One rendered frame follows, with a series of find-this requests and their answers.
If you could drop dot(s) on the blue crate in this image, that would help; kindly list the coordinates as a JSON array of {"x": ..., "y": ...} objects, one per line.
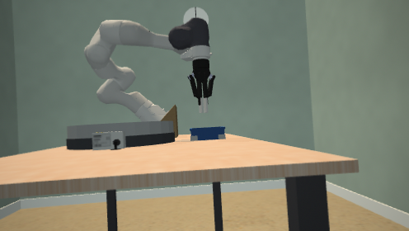
[{"x": 207, "y": 133}]

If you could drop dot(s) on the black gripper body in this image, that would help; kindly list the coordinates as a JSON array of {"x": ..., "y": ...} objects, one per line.
[{"x": 200, "y": 65}]

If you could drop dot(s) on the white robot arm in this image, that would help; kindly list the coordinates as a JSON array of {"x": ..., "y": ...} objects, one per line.
[{"x": 190, "y": 40}]

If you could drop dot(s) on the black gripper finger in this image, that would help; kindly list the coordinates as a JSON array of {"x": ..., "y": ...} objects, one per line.
[
  {"x": 197, "y": 92},
  {"x": 207, "y": 90}
]

